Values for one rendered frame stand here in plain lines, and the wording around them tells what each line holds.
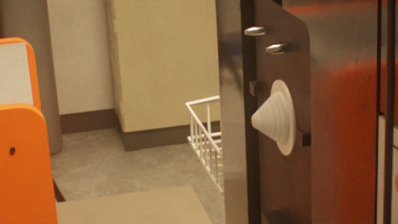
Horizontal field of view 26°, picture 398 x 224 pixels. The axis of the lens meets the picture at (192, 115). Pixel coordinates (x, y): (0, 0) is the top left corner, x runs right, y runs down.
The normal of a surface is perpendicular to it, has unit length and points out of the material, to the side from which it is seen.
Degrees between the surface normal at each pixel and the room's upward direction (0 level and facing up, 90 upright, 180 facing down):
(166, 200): 0
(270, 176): 90
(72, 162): 0
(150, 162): 0
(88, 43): 90
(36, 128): 90
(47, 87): 90
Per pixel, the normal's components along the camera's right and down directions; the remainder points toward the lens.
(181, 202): -0.05, -0.94
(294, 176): -0.98, 0.12
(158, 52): 0.21, 0.30
